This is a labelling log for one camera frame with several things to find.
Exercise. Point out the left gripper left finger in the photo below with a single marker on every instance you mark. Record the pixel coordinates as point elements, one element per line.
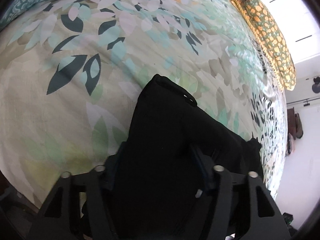
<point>59,215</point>

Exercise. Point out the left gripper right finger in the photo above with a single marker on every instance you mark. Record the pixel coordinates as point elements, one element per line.
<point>242,206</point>

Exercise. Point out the black pants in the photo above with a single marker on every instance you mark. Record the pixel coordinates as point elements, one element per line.
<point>158,184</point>

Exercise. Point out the floral leaf bedspread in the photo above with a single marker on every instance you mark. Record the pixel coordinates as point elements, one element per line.
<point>72,71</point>

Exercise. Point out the orange pumpkin print pillow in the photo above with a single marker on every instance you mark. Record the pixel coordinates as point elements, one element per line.
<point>271,40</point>

